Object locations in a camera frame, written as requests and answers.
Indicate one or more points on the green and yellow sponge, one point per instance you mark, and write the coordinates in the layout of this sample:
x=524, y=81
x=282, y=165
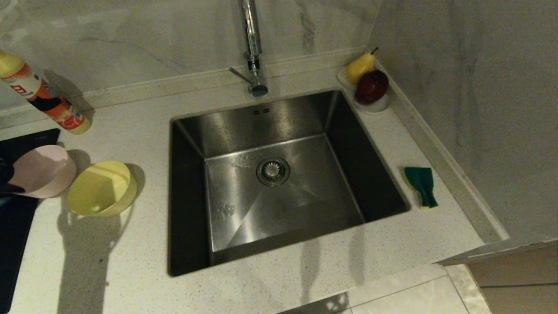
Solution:
x=420, y=181

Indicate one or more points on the black induction cooktop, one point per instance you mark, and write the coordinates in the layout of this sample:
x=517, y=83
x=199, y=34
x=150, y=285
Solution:
x=17, y=244

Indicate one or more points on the blue plastic bowl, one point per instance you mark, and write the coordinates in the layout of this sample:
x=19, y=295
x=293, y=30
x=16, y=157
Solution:
x=4, y=199

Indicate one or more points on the dark red apple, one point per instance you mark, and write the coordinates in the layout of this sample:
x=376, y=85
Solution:
x=371, y=87

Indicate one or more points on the small white dish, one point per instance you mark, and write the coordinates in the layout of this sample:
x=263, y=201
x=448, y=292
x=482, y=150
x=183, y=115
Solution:
x=341, y=78
x=375, y=107

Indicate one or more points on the stainless steel sink basin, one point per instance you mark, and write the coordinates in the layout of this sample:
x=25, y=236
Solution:
x=305, y=183

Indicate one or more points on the chrome faucet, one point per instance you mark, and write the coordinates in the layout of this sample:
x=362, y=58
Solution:
x=252, y=39

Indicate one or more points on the round metal drain strainer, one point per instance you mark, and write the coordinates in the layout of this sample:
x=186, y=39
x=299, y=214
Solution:
x=273, y=171

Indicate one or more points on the yellow pear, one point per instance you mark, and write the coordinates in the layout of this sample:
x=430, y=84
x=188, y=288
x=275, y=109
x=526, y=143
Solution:
x=359, y=67

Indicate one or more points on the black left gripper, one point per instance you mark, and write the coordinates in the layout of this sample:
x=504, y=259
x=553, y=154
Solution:
x=4, y=174

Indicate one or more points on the yellow plastic bowl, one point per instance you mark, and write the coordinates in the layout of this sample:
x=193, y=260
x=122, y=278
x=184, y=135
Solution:
x=102, y=189

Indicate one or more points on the yellow-capped orange dish soap bottle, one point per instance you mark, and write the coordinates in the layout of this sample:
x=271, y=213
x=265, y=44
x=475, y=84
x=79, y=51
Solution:
x=30, y=85

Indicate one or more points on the pink plastic bowl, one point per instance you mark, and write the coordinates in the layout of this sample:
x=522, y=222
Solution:
x=43, y=172

